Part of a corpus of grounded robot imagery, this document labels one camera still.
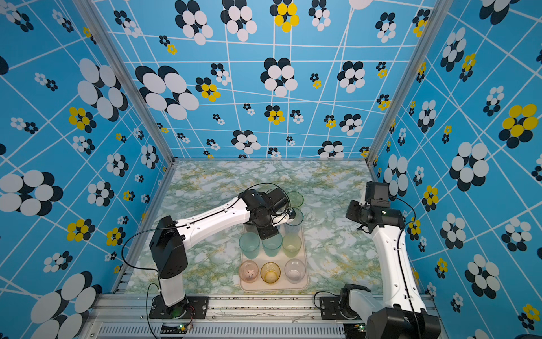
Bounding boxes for teal clear glass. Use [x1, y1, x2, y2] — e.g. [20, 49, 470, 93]
[285, 208, 304, 234]

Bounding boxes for frosted light green glass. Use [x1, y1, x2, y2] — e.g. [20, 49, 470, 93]
[282, 233, 302, 258]

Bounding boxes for green clear glass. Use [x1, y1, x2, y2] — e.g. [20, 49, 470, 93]
[287, 191, 304, 208]

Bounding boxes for olive clear small glass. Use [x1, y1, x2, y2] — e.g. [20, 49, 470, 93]
[261, 262, 281, 285]

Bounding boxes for frosted pink glass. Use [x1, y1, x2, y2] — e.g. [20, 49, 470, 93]
[239, 261, 260, 283]

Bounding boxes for frosted white glass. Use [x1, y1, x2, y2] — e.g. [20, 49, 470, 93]
[285, 258, 306, 284]

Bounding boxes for dark grey clear glass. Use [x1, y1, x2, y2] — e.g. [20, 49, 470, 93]
[244, 224, 258, 234]

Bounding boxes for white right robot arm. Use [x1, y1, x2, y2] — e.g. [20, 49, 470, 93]
[342, 200, 441, 338]

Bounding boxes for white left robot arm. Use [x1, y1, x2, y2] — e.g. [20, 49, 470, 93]
[150, 188, 290, 308]

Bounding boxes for beige rectangular tray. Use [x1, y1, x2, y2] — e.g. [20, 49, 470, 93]
[239, 225, 309, 292]

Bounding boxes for green circuit board right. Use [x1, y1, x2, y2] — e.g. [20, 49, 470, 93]
[343, 323, 366, 339]

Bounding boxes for green circuit board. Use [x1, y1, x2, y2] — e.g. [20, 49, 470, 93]
[160, 324, 191, 336]
[343, 323, 366, 339]

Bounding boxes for green circuit board left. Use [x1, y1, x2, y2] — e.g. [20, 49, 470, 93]
[160, 324, 191, 336]

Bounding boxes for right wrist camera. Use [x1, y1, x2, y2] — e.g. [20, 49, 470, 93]
[365, 182, 390, 208]

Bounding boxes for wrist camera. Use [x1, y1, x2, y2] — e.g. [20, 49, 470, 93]
[365, 182, 390, 208]
[267, 188, 296, 225]

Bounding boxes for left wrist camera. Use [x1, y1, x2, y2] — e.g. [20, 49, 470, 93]
[267, 188, 296, 225]

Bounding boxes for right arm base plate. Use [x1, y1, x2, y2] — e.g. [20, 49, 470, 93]
[318, 296, 347, 320]

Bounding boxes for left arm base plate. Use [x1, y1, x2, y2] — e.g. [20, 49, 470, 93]
[148, 295, 210, 320]

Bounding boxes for aluminium front rail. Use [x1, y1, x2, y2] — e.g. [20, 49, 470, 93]
[102, 293, 365, 338]

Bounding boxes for aluminium corner post right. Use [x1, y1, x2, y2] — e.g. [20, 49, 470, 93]
[366, 0, 453, 170]

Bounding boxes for aluminium corner post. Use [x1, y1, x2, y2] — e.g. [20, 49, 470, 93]
[366, 0, 453, 170]
[73, 1, 174, 166]

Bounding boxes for aluminium corner post left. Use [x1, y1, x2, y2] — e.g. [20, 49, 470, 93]
[73, 1, 174, 166]

